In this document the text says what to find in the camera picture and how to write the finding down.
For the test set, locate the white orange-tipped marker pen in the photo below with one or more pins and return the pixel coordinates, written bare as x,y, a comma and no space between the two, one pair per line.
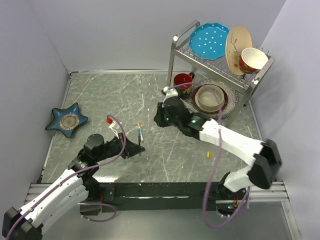
141,137

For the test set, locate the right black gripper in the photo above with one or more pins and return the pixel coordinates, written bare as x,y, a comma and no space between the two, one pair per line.
158,118

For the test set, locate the yellow pen cap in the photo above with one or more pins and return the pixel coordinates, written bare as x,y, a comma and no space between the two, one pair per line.
208,154

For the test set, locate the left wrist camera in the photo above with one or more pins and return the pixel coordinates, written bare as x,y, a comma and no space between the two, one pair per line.
113,126

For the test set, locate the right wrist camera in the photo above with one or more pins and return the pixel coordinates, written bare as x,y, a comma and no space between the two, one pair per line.
169,92

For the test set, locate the blue marker pen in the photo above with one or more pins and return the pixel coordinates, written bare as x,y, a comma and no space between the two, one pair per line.
139,143

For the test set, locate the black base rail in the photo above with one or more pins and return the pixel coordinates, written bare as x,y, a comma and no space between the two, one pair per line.
140,196

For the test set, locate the beige bowl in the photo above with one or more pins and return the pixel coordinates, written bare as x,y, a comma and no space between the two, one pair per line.
210,96

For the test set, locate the blue star-shaped dish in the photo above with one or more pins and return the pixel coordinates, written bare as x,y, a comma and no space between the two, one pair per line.
66,120

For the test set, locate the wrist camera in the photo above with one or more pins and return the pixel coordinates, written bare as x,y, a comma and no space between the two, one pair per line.
169,92
113,126

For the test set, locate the red white bowl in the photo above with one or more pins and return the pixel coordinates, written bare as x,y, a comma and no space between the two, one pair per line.
252,60

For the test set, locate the blue polka-dot plate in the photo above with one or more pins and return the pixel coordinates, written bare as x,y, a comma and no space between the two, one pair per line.
208,41

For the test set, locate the red black mug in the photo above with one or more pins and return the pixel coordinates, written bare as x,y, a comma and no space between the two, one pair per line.
182,79

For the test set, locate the steel dish rack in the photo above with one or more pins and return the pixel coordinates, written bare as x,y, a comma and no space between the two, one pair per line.
219,68

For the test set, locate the dark red plate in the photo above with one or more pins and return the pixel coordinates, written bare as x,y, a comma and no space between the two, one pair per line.
200,100

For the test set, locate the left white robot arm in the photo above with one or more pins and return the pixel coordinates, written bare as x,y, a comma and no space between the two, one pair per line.
75,184

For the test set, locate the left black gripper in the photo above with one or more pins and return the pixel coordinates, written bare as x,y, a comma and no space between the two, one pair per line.
131,149

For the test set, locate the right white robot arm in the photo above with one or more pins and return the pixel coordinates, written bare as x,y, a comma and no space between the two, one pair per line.
262,157

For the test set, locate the cream floral plate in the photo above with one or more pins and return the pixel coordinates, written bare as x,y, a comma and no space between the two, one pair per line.
238,39

